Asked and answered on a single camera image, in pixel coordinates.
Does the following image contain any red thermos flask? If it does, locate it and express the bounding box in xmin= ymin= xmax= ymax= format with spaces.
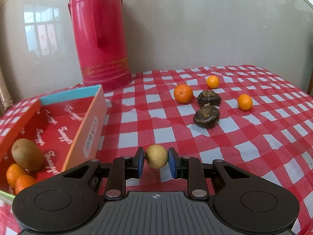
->
xmin=68 ymin=0 xmax=132 ymax=92

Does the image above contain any dark water chestnut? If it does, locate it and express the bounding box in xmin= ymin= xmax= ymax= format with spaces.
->
xmin=197 ymin=90 xmax=222 ymax=107
xmin=193 ymin=105 xmax=220 ymax=129

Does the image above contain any beige round longan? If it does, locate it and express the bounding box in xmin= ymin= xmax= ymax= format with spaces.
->
xmin=145 ymin=145 xmax=169 ymax=169

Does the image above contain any small orange mandarin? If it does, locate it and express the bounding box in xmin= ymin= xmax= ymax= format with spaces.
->
xmin=238 ymin=94 xmax=253 ymax=111
xmin=206 ymin=75 xmax=220 ymax=89

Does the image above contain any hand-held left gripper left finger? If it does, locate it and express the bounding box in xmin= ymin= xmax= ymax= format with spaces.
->
xmin=63 ymin=147 xmax=145 ymax=201

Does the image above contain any brown kiwi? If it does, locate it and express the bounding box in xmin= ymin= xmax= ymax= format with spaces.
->
xmin=11 ymin=138 xmax=45 ymax=171

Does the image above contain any red checkered tablecloth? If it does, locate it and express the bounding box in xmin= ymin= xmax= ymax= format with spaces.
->
xmin=0 ymin=65 xmax=313 ymax=235

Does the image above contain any colourful cardboard box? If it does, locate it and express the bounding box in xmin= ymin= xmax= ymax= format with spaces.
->
xmin=0 ymin=84 xmax=108 ymax=202

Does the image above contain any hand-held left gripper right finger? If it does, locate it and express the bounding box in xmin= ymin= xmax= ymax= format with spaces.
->
xmin=169 ymin=147 xmax=247 ymax=199

